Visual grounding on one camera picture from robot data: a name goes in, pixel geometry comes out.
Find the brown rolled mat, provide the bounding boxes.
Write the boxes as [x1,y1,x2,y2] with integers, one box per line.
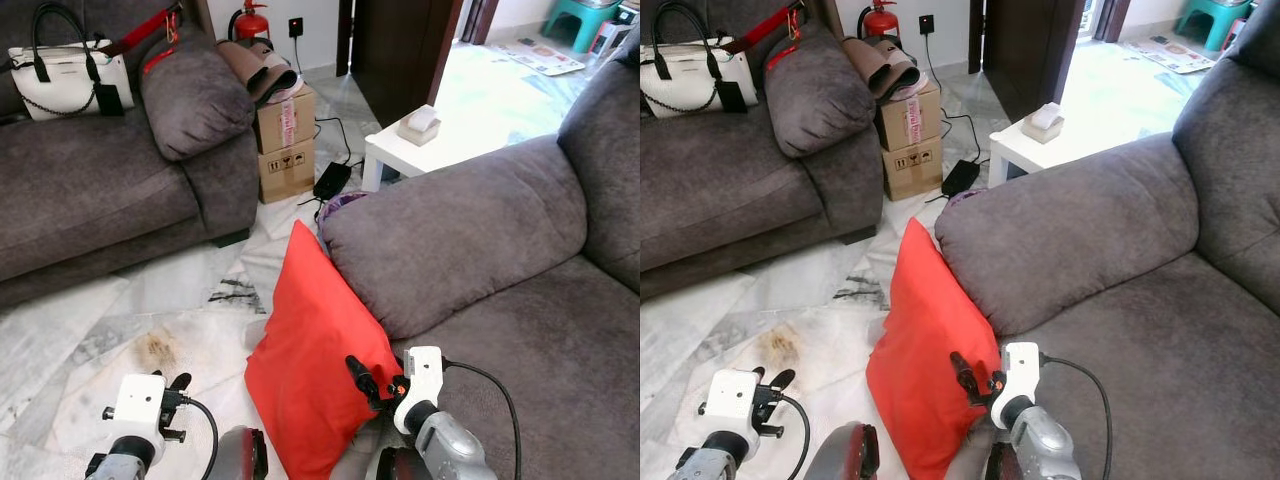
[843,35,923,102]
[217,38,302,107]

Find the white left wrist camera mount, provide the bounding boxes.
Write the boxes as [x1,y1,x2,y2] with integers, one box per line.
[102,373,169,442]
[699,368,762,434]

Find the black power adapter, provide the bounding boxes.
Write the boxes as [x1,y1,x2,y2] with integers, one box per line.
[313,162,353,200]
[940,158,982,198]

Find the cardboard box with arrow print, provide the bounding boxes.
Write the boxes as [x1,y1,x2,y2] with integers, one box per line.
[882,135,946,202]
[258,138,318,205]

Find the red fire extinguisher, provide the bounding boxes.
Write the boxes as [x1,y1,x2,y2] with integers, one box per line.
[228,0,272,42]
[857,0,902,41]

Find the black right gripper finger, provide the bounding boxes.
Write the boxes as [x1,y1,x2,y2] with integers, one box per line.
[345,354,383,401]
[948,350,983,399]

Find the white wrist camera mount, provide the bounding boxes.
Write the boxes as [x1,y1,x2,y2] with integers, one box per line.
[990,342,1042,429]
[699,368,762,434]
[102,373,169,442]
[393,346,445,434]

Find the white side table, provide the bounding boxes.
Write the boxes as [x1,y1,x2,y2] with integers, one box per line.
[988,97,1186,189]
[362,100,561,193]

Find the red strap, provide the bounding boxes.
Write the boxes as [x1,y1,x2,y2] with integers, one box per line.
[722,2,807,73]
[98,3,183,77]

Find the dark brown door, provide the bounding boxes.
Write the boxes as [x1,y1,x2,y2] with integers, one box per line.
[982,0,1087,124]
[350,0,467,128]

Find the dark grey fabric sofa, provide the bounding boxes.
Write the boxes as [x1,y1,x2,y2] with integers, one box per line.
[318,35,641,480]
[0,0,261,308]
[640,0,886,299]
[935,0,1280,480]

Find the robot left leg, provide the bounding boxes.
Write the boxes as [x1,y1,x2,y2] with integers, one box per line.
[805,421,881,480]
[206,425,269,480]

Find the beige tissue box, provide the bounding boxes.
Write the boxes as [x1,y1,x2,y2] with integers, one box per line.
[1020,101,1068,145]
[397,105,443,148]

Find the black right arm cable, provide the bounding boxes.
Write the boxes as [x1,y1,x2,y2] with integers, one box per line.
[1038,354,1114,480]
[440,359,523,480]

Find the cardboard box with pink tape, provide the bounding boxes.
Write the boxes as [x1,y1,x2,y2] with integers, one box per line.
[255,85,318,155]
[878,80,944,152]

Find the red pillow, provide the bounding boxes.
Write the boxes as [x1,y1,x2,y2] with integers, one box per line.
[866,217,1004,480]
[245,220,406,480]

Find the white handbag with black handles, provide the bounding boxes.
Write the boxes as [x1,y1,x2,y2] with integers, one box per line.
[8,3,135,122]
[640,3,760,120]

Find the printed paper sheets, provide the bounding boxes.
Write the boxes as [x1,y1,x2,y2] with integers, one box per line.
[1120,36,1217,75]
[497,38,587,77]

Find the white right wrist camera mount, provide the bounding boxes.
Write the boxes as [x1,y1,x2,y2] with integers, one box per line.
[393,346,445,434]
[990,342,1042,429]

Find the thin black adapter cable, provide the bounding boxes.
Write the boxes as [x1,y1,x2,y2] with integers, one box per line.
[928,110,987,205]
[298,116,354,207]

